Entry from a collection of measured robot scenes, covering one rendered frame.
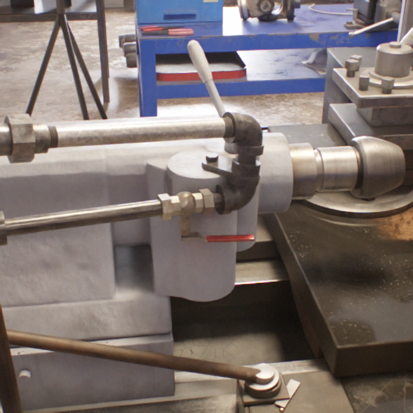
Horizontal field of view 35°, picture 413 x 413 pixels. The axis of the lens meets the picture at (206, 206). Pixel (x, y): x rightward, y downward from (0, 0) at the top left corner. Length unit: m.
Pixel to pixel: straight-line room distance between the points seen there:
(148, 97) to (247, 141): 1.98
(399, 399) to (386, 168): 0.30
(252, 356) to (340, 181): 0.38
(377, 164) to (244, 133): 0.26
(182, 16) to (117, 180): 2.02
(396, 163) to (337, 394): 0.32
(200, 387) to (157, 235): 0.23
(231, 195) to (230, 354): 0.48
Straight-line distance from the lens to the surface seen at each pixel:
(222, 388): 0.93
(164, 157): 0.82
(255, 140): 0.72
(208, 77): 0.82
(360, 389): 0.90
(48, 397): 0.91
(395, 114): 1.19
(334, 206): 1.16
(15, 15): 4.44
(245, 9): 2.87
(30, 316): 0.86
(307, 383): 0.89
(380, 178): 0.93
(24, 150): 0.62
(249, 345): 1.18
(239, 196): 0.74
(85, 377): 0.89
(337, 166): 0.92
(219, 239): 0.75
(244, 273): 1.16
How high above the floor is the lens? 1.48
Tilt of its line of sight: 28 degrees down
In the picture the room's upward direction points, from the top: straight up
